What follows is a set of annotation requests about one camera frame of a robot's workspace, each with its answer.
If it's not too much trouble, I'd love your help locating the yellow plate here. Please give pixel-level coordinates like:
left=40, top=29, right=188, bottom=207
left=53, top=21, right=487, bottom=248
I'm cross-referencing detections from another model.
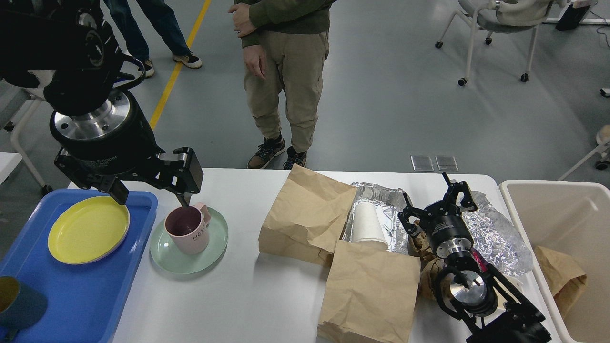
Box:
left=47, top=197, right=131, bottom=265

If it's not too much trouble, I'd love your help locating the blue plastic tray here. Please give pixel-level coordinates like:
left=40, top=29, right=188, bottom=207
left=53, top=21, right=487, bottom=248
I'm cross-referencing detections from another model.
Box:
left=0, top=189, right=158, bottom=343

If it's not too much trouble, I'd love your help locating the lower brown paper bag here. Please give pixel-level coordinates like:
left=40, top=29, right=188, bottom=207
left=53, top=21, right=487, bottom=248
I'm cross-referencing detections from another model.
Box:
left=317, top=240, right=420, bottom=343

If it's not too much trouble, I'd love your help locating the person in khaki trousers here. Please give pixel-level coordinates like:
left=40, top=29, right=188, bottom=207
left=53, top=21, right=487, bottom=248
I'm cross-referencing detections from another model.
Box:
left=229, top=0, right=333, bottom=170

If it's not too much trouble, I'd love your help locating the white office chair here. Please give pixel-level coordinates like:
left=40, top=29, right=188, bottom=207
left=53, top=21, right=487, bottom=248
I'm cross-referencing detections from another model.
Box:
left=0, top=81, right=53, bottom=197
left=435, top=0, right=593, bottom=87

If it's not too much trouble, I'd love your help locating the upper brown paper bag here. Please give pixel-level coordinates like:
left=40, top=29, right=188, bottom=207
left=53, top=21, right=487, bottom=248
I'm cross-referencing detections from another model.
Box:
left=258, top=165, right=356, bottom=267

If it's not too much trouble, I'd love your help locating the left white office chair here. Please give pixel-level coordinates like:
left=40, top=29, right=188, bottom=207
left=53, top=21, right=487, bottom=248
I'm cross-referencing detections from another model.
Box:
left=0, top=81, right=53, bottom=197

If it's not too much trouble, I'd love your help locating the crumpled brown paper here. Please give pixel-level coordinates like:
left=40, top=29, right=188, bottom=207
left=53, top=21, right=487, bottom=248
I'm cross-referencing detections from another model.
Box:
left=410, top=231, right=445, bottom=300

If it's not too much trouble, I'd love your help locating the light green plate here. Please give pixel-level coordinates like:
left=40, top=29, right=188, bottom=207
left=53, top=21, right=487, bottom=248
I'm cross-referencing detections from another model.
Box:
left=150, top=208, right=229, bottom=275

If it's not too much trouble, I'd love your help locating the beige plastic bin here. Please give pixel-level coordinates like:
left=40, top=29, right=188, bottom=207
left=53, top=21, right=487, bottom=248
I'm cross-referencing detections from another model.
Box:
left=499, top=180, right=610, bottom=343

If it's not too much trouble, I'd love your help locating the brown paper bag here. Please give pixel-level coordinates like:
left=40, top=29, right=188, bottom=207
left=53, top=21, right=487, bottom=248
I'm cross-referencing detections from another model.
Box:
left=317, top=240, right=420, bottom=343
left=258, top=165, right=356, bottom=267

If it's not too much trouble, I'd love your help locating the crumpled aluminium foil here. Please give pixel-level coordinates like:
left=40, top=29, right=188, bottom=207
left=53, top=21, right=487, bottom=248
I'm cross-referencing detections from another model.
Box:
left=462, top=191, right=532, bottom=277

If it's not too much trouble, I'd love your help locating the right white office chair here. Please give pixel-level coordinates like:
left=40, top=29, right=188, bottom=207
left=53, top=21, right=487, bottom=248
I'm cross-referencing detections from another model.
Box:
left=435, top=0, right=593, bottom=87

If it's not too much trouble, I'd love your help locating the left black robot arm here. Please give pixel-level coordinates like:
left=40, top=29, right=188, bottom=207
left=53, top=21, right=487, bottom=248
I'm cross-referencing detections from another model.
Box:
left=1, top=0, right=203, bottom=208

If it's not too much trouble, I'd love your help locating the person in blue jeans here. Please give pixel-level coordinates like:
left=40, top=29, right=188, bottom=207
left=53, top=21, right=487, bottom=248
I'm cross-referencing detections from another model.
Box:
left=104, top=0, right=203, bottom=78

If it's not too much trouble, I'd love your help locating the aluminium foil tray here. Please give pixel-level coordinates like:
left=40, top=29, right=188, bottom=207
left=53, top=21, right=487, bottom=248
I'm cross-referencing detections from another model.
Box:
left=341, top=183, right=409, bottom=255

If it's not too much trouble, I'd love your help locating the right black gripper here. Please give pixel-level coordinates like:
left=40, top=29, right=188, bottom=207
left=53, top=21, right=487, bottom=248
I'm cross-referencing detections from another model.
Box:
left=398, top=173, right=478, bottom=259

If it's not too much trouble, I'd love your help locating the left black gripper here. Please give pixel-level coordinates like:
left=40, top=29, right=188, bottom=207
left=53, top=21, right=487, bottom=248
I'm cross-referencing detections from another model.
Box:
left=50, top=90, right=204, bottom=208

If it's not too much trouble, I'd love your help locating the brown bag in bin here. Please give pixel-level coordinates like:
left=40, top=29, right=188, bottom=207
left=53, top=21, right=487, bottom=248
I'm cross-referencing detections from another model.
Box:
left=534, top=246, right=588, bottom=319

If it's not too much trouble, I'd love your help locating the pink mug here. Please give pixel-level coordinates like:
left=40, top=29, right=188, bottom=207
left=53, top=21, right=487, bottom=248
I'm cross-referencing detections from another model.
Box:
left=164, top=202, right=211, bottom=255

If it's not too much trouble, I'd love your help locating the white chair at right edge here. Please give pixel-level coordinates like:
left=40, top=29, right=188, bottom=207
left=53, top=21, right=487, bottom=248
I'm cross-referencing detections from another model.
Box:
left=558, top=125, right=610, bottom=182

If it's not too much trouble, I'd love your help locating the blue-grey mug yellow inside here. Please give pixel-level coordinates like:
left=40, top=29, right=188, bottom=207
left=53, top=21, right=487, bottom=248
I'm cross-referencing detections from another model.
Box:
left=0, top=276, right=48, bottom=343

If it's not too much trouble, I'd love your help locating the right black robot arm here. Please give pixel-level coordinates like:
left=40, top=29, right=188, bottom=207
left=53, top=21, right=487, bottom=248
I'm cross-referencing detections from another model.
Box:
left=398, top=173, right=551, bottom=343

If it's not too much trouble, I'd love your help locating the white paper cup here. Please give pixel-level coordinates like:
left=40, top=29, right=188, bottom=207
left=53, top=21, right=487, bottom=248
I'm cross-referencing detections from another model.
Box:
left=351, top=202, right=388, bottom=251

